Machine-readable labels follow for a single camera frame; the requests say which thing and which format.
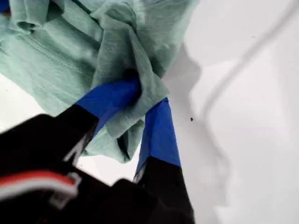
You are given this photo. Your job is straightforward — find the pale green t-shirt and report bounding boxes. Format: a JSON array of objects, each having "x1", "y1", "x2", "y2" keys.
[{"x1": 0, "y1": 0, "x2": 201, "y2": 164}]

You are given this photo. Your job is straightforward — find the arm's red white wire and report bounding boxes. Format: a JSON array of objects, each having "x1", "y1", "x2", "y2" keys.
[{"x1": 0, "y1": 171, "x2": 81, "y2": 207}]

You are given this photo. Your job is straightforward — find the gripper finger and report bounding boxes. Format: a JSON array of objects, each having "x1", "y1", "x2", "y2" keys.
[
  {"x1": 0, "y1": 0, "x2": 10, "y2": 16},
  {"x1": 56, "y1": 76, "x2": 142, "y2": 152},
  {"x1": 133, "y1": 97, "x2": 196, "y2": 224}
]

